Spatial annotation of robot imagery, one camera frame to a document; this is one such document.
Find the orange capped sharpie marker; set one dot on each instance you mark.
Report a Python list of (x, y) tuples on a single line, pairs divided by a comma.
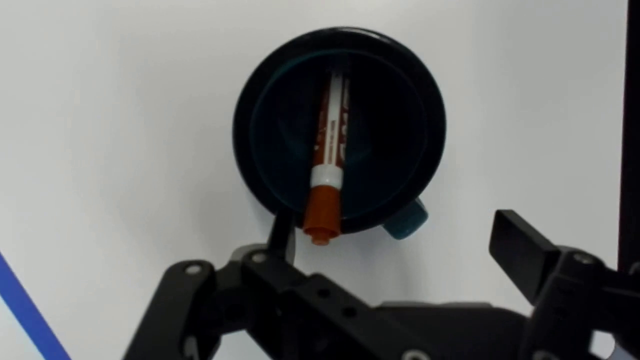
[(327, 175)]

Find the blue tape line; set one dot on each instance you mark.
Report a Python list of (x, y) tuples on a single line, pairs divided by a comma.
[(28, 317)]

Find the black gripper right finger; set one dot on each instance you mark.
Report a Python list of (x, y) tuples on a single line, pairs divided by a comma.
[(572, 293)]

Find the dark green enamel mug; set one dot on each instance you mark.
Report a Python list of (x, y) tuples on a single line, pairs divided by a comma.
[(394, 140)]

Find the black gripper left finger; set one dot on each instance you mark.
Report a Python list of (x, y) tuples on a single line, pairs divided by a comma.
[(289, 314)]

